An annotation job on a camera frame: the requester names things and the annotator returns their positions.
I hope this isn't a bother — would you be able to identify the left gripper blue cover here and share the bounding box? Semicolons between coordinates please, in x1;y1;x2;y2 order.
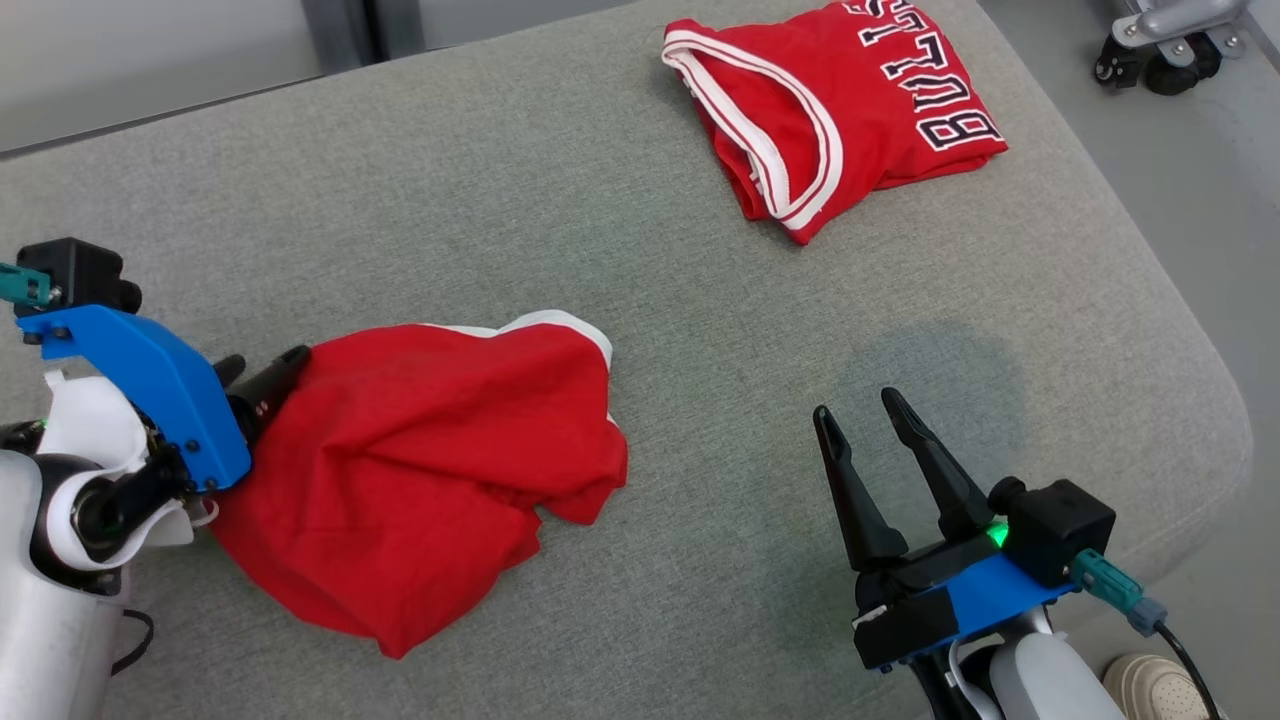
17;305;313;493

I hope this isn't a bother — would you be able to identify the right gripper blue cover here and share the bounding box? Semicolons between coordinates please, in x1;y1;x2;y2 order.
812;387;1077;672

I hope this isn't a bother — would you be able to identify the red and white jersey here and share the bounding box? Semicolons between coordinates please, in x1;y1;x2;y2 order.
208;310;629;661

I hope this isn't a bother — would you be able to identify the red white basketball jersey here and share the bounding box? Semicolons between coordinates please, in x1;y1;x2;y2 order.
660;0;1009;246

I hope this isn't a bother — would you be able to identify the white sneaker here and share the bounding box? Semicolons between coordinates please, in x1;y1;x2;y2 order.
1103;653;1229;720

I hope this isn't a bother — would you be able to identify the grey stand foot with caster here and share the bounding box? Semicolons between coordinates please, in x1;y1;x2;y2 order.
1093;0;1251;98

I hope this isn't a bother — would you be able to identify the teal right camera plug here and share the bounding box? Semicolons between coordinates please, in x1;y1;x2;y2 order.
1072;548;1169;638

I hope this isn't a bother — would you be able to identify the teal camera plug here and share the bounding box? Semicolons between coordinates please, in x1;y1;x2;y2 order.
0;262;53;307
1072;548;1169;638

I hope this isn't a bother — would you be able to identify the teal left camera plug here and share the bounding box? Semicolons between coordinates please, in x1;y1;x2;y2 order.
0;262;53;307

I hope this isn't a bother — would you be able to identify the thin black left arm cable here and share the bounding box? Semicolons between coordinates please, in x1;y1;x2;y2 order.
110;608;156;677

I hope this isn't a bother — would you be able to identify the thin black right camera cable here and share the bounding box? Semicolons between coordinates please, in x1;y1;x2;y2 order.
1155;620;1226;720

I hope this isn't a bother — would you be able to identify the grey metal frame post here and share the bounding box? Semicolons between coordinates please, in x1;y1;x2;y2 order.
300;0;426;76

